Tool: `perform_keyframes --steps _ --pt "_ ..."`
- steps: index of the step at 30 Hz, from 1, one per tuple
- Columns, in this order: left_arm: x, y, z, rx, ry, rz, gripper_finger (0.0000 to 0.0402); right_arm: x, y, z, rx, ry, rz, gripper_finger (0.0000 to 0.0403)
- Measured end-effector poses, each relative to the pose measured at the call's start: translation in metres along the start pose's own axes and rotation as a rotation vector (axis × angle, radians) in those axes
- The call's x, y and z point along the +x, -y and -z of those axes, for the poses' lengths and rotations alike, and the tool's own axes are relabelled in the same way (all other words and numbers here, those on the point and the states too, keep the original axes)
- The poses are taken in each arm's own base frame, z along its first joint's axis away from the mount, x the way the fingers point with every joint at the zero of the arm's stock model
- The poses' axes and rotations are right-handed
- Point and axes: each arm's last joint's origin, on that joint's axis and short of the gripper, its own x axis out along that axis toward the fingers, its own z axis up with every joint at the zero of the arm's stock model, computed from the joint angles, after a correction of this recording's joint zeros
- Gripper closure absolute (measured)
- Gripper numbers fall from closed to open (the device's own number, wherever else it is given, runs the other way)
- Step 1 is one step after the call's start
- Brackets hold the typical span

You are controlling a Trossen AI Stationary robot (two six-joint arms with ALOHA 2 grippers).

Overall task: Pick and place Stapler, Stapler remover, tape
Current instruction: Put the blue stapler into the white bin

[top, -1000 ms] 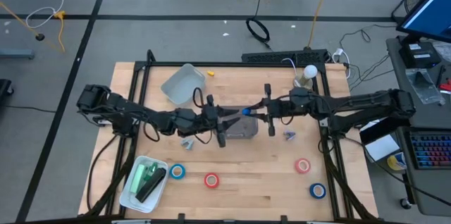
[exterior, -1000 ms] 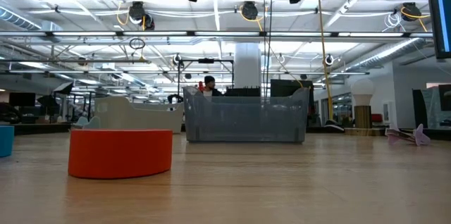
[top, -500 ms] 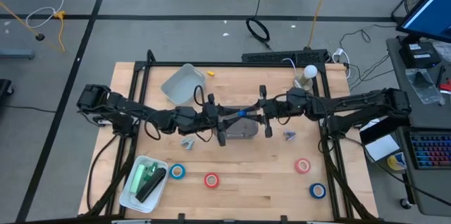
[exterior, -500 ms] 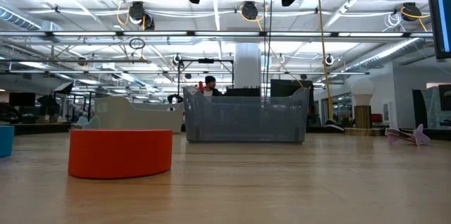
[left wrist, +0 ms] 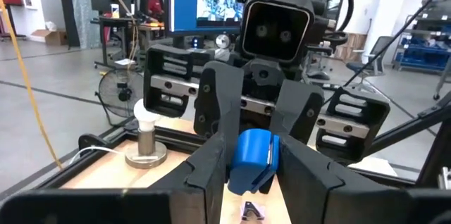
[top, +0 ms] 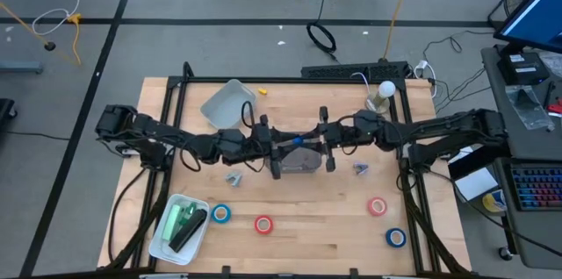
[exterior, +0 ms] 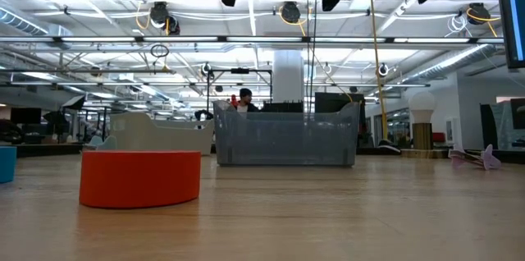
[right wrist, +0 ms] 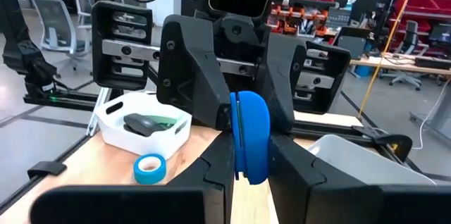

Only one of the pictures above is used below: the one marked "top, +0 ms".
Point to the mint green stapler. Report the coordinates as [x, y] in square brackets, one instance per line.
[172, 222]

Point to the light blue tape roll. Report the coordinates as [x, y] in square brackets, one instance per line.
[213, 213]

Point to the dark translucent plastic bin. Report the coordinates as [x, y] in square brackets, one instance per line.
[303, 161]

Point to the white paper sheet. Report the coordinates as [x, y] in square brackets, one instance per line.
[476, 184]

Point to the grey staple remover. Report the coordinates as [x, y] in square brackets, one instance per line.
[234, 179]

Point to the clear plastic bag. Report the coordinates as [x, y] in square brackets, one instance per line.
[529, 108]

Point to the grey cart base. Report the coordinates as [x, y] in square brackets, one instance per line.
[19, 67]

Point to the black mini computer box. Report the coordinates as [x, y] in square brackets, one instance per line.
[522, 68]

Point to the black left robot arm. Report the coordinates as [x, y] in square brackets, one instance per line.
[175, 132]

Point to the black round floor plug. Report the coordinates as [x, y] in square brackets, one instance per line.
[49, 45]

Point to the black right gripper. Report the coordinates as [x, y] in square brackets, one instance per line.
[338, 133]

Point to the small yellow stapler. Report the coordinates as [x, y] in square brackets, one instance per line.
[263, 92]

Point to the purple staple remover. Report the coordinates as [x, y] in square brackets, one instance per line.
[361, 168]

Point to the white plastic bin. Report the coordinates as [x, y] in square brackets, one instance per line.
[160, 250]

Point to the pink red tape roll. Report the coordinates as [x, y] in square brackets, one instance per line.
[370, 206]

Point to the black aluminium table frame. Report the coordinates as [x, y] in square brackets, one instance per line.
[281, 80]

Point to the white bulb lamp wooden base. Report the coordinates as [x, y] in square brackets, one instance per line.
[387, 89]

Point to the red hand tool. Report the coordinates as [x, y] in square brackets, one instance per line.
[556, 108]

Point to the black caster wheel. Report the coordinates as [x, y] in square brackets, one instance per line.
[506, 253]

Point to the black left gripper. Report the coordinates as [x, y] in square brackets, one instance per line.
[263, 138]

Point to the black chair base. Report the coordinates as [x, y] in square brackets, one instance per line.
[5, 112]

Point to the grey desk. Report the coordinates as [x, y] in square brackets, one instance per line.
[527, 147]

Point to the dark blue tape roll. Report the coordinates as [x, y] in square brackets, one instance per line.
[388, 238]

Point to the black power strip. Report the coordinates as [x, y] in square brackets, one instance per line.
[351, 70]

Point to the black stapler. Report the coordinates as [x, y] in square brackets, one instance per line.
[189, 231]

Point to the backlit keyboard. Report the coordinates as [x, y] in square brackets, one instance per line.
[542, 189]

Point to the computer monitor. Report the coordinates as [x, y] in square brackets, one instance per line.
[535, 20]

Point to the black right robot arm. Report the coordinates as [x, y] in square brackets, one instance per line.
[439, 132]

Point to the light grey plastic bin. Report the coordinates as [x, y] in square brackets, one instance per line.
[224, 103]

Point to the white power plug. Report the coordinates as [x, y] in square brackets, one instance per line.
[421, 67]

